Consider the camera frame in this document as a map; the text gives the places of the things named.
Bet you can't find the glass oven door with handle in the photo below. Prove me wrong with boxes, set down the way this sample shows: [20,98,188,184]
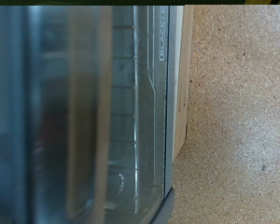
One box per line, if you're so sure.
[0,5,171,224]

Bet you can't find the silver toaster oven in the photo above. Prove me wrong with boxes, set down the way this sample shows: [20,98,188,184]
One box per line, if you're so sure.
[0,5,175,224]

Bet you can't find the wooden block base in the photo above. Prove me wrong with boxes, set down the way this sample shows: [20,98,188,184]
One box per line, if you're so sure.
[172,5,195,161]

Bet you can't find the wire oven rack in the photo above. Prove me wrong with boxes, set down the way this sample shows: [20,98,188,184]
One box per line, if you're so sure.
[110,6,141,216]

